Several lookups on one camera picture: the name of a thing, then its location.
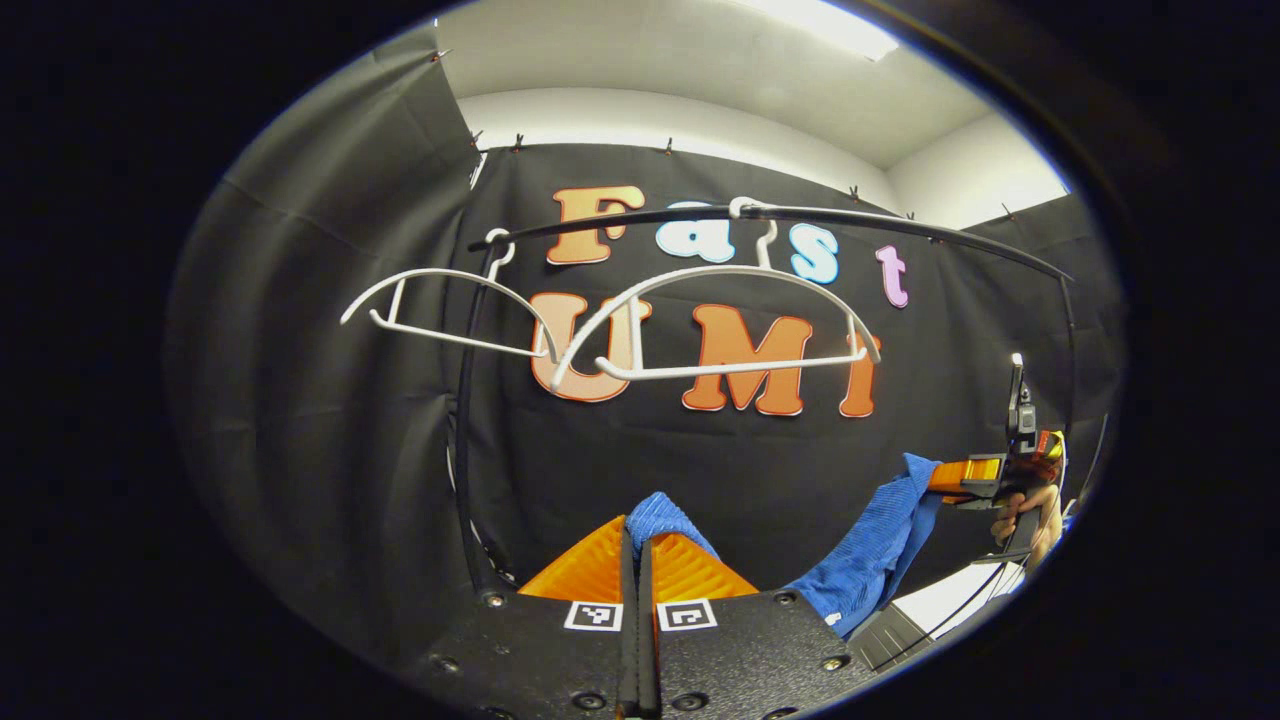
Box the black backdrop cloth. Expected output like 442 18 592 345
165 25 1126 666

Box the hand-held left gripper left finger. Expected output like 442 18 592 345
420 515 639 720

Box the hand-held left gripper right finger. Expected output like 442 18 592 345
638 532 875 720

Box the ceiling light panel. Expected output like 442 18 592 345
745 0 901 63

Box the white plastic hanger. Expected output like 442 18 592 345
548 197 883 393
340 228 561 363

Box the blue corduroy jacket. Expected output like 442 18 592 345
625 453 946 641

